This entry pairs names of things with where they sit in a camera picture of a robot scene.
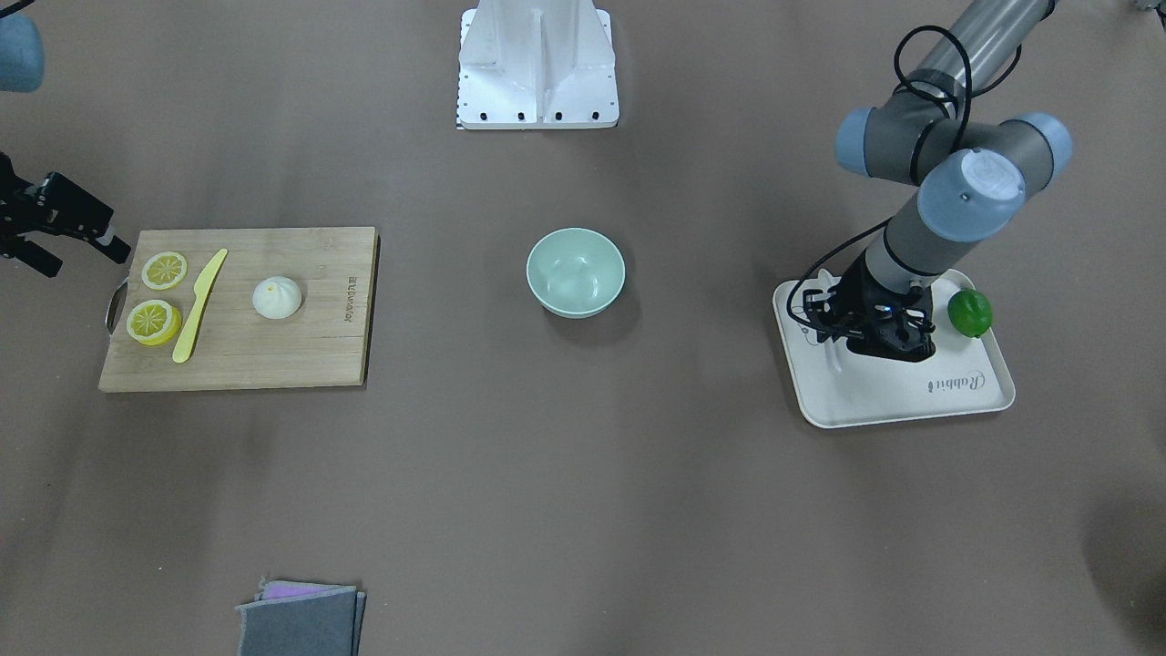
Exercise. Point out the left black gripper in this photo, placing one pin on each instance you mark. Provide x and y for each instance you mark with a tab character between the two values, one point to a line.
857	293

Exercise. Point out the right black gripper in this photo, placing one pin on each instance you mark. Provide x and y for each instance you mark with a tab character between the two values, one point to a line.
27	211

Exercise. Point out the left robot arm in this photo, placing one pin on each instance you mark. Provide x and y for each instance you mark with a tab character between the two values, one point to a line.
970	180

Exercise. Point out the light green bowl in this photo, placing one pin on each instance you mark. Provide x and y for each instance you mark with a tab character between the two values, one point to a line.
576	272

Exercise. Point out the green lime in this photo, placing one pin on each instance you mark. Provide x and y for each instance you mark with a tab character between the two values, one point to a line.
970	313

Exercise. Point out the cream rabbit tray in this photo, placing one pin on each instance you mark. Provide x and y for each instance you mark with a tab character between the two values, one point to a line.
837	388

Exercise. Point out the upper lemon slice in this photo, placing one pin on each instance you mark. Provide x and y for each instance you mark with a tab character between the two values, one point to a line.
164	270

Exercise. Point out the lemon slice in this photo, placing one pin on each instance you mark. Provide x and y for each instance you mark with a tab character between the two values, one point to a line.
153	323
164	270

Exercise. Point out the lower lemon slice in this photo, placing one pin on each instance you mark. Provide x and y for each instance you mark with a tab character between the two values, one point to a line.
153	323

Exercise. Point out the yellow plastic knife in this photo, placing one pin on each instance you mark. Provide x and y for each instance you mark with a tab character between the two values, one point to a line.
202	287

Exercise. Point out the bamboo cutting board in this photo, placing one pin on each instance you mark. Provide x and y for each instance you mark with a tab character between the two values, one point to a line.
325	343

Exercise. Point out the purple cloth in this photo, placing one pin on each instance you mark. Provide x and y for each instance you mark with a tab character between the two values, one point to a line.
280	589

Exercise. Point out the grey folded cloth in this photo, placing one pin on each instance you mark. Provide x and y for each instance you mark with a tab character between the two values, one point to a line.
328	623

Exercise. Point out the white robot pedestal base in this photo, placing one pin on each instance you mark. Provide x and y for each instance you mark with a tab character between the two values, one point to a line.
545	65

